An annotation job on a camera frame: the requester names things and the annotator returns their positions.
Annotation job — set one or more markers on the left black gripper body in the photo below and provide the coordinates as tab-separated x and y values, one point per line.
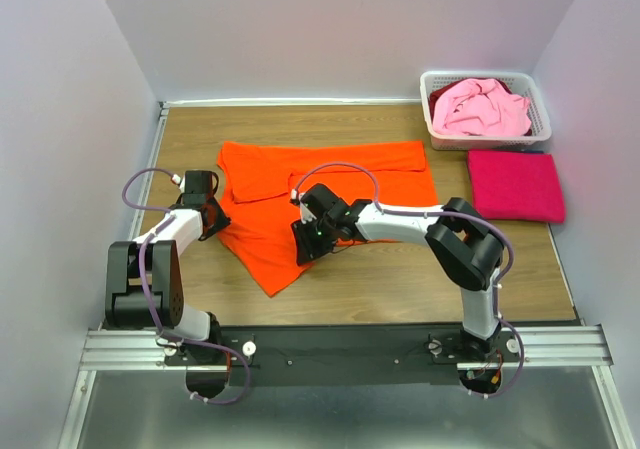
221	220

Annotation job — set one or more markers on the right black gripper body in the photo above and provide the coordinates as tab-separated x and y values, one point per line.
315	237

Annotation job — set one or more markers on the orange t-shirt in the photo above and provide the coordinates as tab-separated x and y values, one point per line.
266	187

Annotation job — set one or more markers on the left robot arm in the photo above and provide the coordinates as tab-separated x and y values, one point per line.
144	287

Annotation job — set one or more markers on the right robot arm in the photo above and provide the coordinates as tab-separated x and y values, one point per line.
474	254

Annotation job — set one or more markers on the pink t-shirt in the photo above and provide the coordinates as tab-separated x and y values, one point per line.
482	106

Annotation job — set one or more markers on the folded magenta t-shirt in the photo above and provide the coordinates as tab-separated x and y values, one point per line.
516	186

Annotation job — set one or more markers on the white plastic basket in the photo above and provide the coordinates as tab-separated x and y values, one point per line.
518	83

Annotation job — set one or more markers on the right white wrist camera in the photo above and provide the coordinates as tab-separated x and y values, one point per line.
306	215

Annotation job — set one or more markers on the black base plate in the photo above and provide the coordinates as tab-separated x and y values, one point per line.
346	355

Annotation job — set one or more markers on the aluminium frame rail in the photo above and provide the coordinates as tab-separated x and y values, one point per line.
562	396

